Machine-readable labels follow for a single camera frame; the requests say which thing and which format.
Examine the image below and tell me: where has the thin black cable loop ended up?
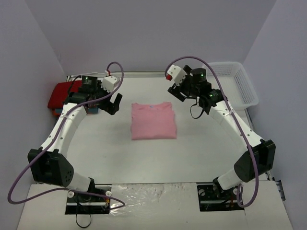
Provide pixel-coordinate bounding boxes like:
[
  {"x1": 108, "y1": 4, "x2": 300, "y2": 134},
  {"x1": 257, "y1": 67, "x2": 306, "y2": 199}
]
[{"x1": 75, "y1": 201, "x2": 93, "y2": 228}]

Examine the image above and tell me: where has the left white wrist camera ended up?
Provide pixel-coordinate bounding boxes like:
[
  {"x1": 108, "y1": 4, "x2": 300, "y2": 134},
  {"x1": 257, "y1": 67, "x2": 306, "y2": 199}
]
[{"x1": 101, "y1": 70, "x2": 120, "y2": 92}]

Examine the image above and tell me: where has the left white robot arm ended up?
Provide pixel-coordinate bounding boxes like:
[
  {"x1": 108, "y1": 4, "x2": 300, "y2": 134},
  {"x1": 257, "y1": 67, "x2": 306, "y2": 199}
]
[{"x1": 27, "y1": 75, "x2": 122, "y2": 200}]

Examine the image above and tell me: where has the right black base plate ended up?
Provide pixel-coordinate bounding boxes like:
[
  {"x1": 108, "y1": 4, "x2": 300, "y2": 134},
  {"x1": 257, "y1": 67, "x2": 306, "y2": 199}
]
[{"x1": 196, "y1": 183, "x2": 244, "y2": 212}]

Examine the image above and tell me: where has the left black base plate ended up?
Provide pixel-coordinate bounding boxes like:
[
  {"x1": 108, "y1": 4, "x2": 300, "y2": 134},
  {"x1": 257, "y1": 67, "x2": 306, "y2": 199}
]
[{"x1": 65, "y1": 191, "x2": 110, "y2": 215}]

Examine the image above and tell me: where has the folded red t shirt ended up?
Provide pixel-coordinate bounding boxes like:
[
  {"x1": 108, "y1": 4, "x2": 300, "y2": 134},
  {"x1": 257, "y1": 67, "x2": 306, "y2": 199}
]
[{"x1": 47, "y1": 81, "x2": 72, "y2": 109}]

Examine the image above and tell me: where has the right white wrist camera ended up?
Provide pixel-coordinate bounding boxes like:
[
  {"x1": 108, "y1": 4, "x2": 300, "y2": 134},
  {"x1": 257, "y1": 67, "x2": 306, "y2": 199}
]
[{"x1": 166, "y1": 65, "x2": 187, "y2": 86}]

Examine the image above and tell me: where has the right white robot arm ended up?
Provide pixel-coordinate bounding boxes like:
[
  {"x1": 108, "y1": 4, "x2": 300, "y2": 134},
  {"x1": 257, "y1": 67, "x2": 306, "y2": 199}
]
[{"x1": 166, "y1": 65, "x2": 276, "y2": 198}]

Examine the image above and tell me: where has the white foam board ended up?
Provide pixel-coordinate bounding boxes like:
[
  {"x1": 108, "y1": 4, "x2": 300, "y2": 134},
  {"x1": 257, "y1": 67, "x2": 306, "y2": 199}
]
[{"x1": 18, "y1": 181, "x2": 292, "y2": 230}]

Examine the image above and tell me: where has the white plastic basket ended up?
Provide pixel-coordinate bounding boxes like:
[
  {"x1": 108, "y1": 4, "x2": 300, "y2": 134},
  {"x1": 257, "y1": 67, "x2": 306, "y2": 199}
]
[{"x1": 209, "y1": 62, "x2": 259, "y2": 110}]

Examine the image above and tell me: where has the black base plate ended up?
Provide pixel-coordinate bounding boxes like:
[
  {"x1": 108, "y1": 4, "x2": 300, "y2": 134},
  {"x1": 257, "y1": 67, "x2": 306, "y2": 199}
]
[
  {"x1": 65, "y1": 191, "x2": 110, "y2": 215},
  {"x1": 196, "y1": 183, "x2": 244, "y2": 212}
]

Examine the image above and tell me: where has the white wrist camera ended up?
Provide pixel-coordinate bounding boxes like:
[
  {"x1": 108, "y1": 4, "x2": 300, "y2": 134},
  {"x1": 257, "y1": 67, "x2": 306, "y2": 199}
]
[
  {"x1": 101, "y1": 70, "x2": 120, "y2": 92},
  {"x1": 166, "y1": 65, "x2": 187, "y2": 86}
]

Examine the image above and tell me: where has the pink t shirt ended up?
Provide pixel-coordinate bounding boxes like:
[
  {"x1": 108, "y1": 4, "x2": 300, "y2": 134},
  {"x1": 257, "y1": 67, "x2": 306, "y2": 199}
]
[{"x1": 130, "y1": 102, "x2": 177, "y2": 140}]

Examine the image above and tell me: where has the folded teal t shirt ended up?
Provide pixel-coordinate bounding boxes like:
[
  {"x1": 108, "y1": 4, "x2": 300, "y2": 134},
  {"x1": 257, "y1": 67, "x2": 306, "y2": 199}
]
[{"x1": 55, "y1": 107, "x2": 98, "y2": 115}]

